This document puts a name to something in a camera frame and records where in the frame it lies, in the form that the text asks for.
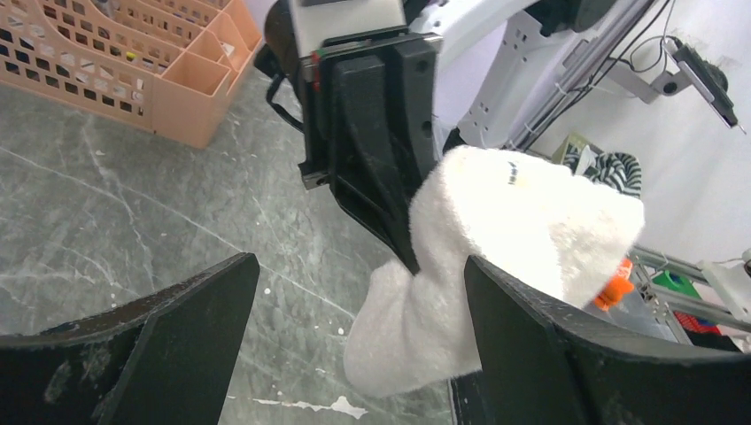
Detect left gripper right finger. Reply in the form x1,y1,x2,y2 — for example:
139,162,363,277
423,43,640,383
464,257,750,424

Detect external camera on mount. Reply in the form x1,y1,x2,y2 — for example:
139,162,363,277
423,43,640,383
602,35,746,132

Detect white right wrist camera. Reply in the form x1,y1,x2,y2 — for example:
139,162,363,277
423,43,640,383
289,0,406,58

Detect cream white towel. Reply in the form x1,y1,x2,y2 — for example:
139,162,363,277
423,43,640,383
344,145,645,398

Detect striped cloth in background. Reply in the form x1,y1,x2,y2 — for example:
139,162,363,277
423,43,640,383
552,133,643,198

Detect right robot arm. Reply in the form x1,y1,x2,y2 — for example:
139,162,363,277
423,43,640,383
254,1,613,272

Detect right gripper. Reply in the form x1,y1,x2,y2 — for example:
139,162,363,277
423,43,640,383
298,34,437,274

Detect orange clip in background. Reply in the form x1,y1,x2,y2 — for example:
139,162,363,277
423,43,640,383
593,259,634,311

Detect orange file organizer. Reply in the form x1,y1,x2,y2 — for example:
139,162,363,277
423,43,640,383
1,0,262,149

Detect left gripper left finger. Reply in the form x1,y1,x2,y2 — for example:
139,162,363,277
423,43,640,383
1,253,259,424

